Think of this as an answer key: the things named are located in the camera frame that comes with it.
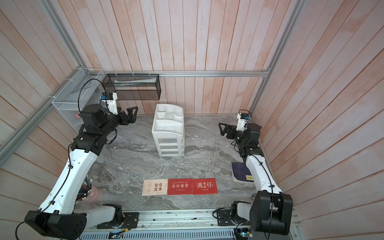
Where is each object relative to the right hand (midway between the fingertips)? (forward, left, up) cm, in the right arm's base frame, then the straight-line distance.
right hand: (225, 124), depth 81 cm
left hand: (-4, +48, +14) cm, 50 cm away
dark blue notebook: (-18, -12, -24) cm, 32 cm away
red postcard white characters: (-27, +26, -24) cm, 45 cm away
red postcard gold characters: (-26, +12, -26) cm, 38 cm away
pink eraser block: (+1, +83, +5) cm, 83 cm away
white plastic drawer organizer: (0, +33, -4) cm, 33 cm away
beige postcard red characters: (-28, +39, -24) cm, 54 cm away
